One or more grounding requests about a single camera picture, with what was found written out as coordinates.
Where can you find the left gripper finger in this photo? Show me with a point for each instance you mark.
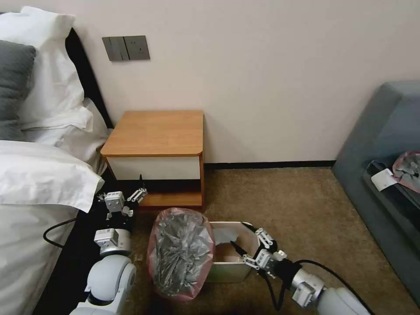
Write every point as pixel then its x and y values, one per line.
pixel 137 194
pixel 101 197

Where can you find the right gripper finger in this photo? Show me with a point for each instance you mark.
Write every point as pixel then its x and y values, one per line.
pixel 249 259
pixel 264 238

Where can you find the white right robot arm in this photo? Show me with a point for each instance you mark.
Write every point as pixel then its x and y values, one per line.
pixel 341 302

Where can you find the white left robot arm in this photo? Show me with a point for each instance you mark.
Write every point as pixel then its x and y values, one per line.
pixel 111 279

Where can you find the white plastic trash can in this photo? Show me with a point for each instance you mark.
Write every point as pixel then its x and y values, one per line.
pixel 226 272

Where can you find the pink garbage bag grey filling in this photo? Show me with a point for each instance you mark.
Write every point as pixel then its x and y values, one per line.
pixel 180 252

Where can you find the small pink garbage bag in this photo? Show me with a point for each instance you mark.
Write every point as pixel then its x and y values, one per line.
pixel 408 167

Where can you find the white nightstand drawer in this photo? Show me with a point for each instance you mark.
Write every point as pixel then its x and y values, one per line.
pixel 152 167

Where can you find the wooden nightstand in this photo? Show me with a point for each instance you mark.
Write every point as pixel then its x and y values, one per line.
pixel 157 134

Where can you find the black bed base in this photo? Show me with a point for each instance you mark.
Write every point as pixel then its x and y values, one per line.
pixel 75 262

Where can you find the flat white pillow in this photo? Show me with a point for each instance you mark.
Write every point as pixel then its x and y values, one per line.
pixel 82 131

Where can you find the white duvet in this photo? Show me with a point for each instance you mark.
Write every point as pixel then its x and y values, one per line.
pixel 32 197

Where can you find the black baseboard strip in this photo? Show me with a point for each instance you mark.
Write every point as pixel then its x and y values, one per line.
pixel 269 164

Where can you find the black bed headboard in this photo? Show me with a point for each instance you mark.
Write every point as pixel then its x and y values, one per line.
pixel 88 78

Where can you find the white paper card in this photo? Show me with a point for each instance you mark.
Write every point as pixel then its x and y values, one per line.
pixel 383 179

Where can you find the large white pillow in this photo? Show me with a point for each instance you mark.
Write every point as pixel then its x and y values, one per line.
pixel 52 72

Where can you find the grey pillow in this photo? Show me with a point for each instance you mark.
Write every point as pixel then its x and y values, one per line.
pixel 14 85

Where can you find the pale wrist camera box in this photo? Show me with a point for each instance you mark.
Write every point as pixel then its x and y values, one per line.
pixel 115 201
pixel 266 261

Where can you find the grey wall socket panel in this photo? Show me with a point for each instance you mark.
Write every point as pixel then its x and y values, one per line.
pixel 137 47

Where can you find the grey wall switch panel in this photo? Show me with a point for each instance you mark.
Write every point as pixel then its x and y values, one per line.
pixel 113 49

